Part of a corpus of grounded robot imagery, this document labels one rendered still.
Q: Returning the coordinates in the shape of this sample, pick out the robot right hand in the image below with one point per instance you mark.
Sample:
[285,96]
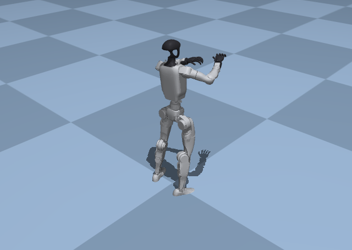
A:
[219,58]

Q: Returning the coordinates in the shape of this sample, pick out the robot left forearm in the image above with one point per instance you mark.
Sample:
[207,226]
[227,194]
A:
[179,60]

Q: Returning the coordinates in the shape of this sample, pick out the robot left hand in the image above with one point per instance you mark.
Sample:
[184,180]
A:
[192,60]

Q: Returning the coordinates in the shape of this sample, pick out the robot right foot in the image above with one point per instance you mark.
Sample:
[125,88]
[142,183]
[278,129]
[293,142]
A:
[177,192]

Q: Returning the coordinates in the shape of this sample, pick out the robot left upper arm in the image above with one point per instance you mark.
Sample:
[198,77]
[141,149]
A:
[158,65]

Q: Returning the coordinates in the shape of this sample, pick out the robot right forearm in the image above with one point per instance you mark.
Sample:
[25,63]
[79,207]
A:
[214,72]

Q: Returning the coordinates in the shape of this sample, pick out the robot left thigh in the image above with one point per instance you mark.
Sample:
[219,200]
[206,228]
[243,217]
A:
[166,125]

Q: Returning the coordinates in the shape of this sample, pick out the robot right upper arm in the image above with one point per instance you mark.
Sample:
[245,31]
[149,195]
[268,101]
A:
[188,72]

